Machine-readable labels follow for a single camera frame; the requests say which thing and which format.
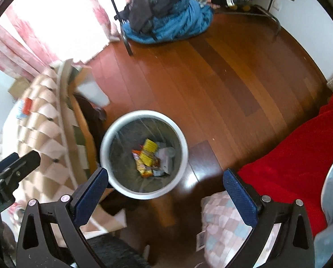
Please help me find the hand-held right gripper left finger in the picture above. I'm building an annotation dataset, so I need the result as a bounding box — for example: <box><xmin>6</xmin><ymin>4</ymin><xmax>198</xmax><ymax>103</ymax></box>
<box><xmin>15</xmin><ymin>167</ymin><xmax>109</xmax><ymax>268</ymax></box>

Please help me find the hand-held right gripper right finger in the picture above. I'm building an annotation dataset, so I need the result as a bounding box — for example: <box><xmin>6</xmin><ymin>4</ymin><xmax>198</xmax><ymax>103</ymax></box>
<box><xmin>223</xmin><ymin>168</ymin><xmax>315</xmax><ymax>268</ymax></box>

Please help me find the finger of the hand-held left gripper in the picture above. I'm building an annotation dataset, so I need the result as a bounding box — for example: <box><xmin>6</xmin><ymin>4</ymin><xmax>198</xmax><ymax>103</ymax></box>
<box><xmin>4</xmin><ymin>150</ymin><xmax>41</xmax><ymax>185</ymax></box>
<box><xmin>0</xmin><ymin>152</ymin><xmax>19</xmax><ymax>177</ymax></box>

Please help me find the white round bin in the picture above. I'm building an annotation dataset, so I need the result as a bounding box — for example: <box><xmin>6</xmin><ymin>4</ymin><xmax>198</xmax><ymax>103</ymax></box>
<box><xmin>99</xmin><ymin>110</ymin><xmax>189</xmax><ymax>200</ymax></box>

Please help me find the yellow snack packet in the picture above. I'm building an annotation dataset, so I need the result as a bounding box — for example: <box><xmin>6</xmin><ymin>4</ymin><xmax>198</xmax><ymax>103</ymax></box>
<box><xmin>131</xmin><ymin>149</ymin><xmax>161</xmax><ymax>178</ymax></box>

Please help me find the yellow box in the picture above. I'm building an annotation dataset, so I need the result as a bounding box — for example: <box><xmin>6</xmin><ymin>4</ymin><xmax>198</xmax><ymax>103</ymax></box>
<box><xmin>141</xmin><ymin>138</ymin><xmax>159</xmax><ymax>168</ymax></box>

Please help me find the white slim carton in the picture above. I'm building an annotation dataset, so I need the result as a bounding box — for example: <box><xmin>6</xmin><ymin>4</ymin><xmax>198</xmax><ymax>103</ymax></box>
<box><xmin>155</xmin><ymin>145</ymin><xmax>176</xmax><ymax>174</ymax></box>

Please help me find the brown checkered tablecloth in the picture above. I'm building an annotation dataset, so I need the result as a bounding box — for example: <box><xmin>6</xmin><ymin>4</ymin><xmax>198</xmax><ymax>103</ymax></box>
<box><xmin>0</xmin><ymin>59</ymin><xmax>105</xmax><ymax>210</ymax></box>

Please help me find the pink blue checkered pillow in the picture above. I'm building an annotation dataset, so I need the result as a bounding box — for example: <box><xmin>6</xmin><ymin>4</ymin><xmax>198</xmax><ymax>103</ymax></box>
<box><xmin>201</xmin><ymin>191</ymin><xmax>281</xmax><ymax>268</ymax></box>

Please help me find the blue and red milk carton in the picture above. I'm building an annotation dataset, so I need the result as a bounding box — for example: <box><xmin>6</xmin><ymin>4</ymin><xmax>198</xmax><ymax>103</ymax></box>
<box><xmin>17</xmin><ymin>98</ymin><xmax>34</xmax><ymax>118</ymax></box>

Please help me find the red blanket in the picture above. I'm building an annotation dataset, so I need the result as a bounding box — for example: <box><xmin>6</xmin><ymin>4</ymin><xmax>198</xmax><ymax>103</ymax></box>
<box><xmin>236</xmin><ymin>84</ymin><xmax>333</xmax><ymax>229</ymax></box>

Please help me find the brown paper bag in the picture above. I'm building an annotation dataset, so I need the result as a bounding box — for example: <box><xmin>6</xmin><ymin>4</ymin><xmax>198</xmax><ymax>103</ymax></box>
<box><xmin>8</xmin><ymin>77</ymin><xmax>31</xmax><ymax>101</ymax></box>

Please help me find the pink floral curtain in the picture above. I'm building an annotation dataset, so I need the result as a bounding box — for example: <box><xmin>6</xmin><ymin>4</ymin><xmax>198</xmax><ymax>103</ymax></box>
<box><xmin>0</xmin><ymin>0</ymin><xmax>144</xmax><ymax>81</ymax></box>

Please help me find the blue and black clothes pile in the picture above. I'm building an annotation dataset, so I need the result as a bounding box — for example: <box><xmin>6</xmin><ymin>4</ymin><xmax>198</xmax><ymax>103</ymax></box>
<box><xmin>122</xmin><ymin>0</ymin><xmax>214</xmax><ymax>44</ymax></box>

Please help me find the wooden table frame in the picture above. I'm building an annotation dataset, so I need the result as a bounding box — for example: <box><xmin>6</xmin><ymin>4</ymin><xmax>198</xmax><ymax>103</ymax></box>
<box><xmin>70</xmin><ymin>92</ymin><xmax>114</xmax><ymax>201</ymax></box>

